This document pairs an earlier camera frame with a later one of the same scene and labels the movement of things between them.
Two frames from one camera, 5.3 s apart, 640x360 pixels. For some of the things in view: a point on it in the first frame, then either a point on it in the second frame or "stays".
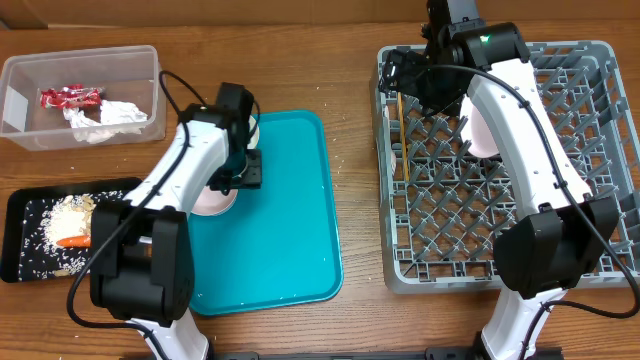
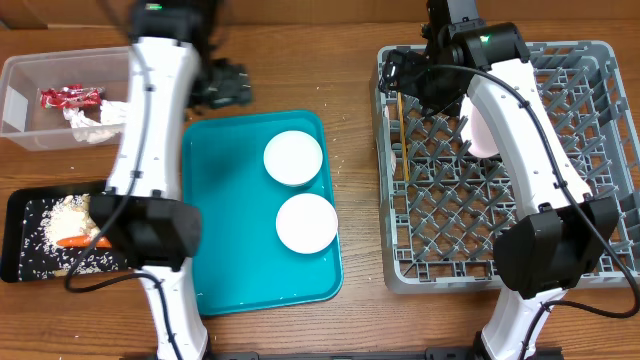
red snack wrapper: [71, 96] stays
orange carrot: [75, 241] stays
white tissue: [115, 118] stays
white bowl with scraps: [254, 142] to [293, 157]
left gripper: [251, 177] to [231, 85]
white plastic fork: [393, 159] stays
